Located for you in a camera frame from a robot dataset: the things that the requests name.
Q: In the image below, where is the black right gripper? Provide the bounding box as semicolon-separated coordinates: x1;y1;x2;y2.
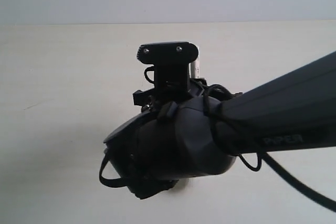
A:
132;78;243;111

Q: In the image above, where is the white wooden paint brush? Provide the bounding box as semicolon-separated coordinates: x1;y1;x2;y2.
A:
190;52;200;79

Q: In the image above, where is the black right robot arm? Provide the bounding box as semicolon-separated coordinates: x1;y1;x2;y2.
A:
99;53;335;202

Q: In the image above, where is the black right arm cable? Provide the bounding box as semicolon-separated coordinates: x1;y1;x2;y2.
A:
99;66;336;213

